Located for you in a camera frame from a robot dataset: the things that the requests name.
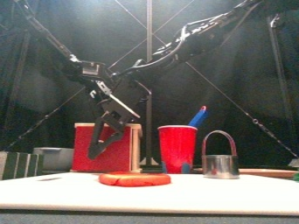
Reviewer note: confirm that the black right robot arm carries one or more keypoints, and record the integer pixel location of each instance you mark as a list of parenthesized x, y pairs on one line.
[(201, 35)]

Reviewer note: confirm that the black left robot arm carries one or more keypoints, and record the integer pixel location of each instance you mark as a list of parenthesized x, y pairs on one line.
[(49, 38)]

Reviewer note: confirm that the red drawer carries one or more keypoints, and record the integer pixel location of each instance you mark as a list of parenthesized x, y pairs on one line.
[(80, 145)]

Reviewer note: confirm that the wooden drawer box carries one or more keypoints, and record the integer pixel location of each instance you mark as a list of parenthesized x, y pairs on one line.
[(136, 145)]

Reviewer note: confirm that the blue-grey bowl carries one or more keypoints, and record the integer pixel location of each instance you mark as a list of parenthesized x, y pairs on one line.
[(53, 159)]

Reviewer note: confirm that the red plastic cup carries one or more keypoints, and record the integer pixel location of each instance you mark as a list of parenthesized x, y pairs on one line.
[(176, 148)]

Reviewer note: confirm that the white cutting board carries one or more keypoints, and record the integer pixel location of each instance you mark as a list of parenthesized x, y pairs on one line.
[(193, 195)]

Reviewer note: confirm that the black backdrop cloth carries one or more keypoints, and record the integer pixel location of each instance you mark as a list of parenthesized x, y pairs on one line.
[(240, 58)]

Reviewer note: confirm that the black side strut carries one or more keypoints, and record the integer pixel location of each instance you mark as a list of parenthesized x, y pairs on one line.
[(280, 75)]

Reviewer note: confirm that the black vertical frame post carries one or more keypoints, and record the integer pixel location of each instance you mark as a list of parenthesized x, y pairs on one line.
[(149, 17)]

